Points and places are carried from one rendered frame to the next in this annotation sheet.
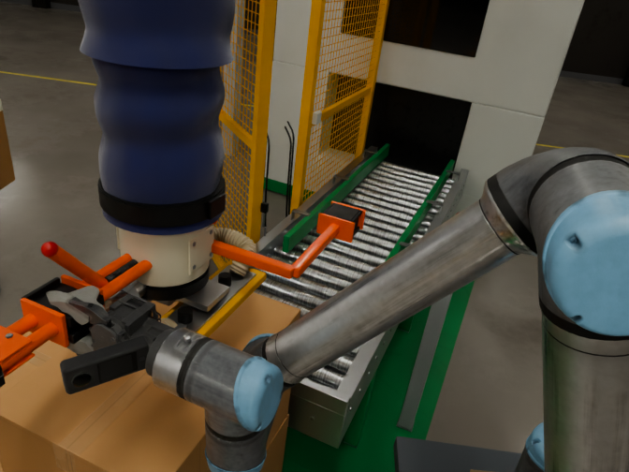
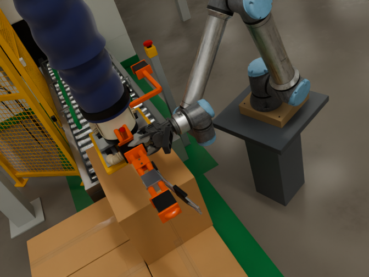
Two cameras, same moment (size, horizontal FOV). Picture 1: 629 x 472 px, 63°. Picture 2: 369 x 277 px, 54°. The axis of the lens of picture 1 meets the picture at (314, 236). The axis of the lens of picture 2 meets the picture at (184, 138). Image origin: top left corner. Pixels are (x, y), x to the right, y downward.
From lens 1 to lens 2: 1.01 m
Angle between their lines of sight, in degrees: 29
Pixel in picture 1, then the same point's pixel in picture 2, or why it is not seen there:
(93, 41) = (72, 61)
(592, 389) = (268, 31)
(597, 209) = not seen: outside the picture
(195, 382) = (193, 118)
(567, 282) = (255, 11)
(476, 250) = (220, 26)
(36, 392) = (123, 206)
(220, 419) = (205, 121)
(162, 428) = (169, 170)
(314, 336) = (197, 88)
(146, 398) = not seen: hidden behind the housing
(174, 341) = (177, 116)
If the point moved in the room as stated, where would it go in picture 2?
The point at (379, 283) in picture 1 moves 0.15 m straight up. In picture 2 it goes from (203, 57) to (194, 25)
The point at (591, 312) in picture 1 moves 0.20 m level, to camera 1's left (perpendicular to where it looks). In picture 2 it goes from (261, 14) to (229, 41)
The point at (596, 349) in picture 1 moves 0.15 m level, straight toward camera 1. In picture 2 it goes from (264, 22) to (279, 38)
